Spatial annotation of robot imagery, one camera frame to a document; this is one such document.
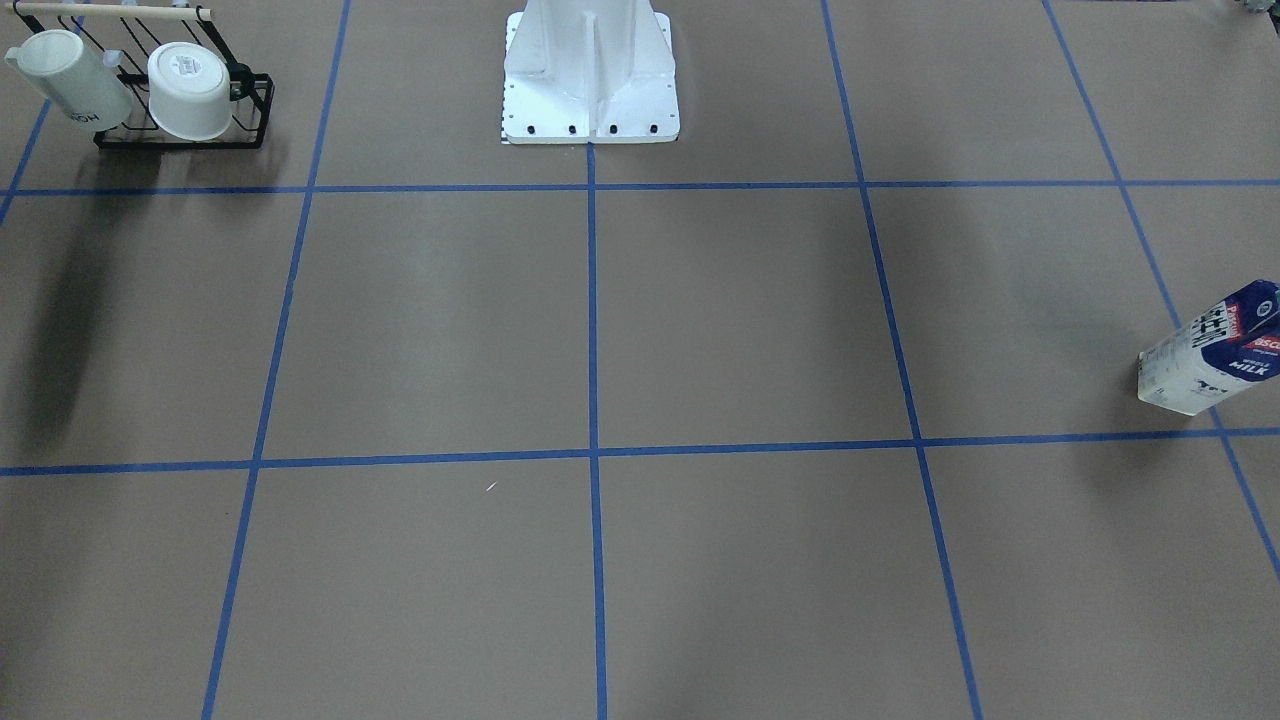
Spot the blue white milk carton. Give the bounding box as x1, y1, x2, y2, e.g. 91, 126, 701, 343
1135, 279, 1279, 416

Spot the white mug front on rack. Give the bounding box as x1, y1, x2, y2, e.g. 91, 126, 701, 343
146, 42, 233, 142

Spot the white mug on rack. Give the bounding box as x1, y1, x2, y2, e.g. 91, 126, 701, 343
4, 29, 134, 133
146, 42, 233, 142

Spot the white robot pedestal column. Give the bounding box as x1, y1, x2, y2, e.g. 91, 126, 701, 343
500, 1, 681, 145

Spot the white mug rear on rack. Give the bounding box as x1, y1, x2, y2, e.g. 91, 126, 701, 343
4, 29, 134, 133

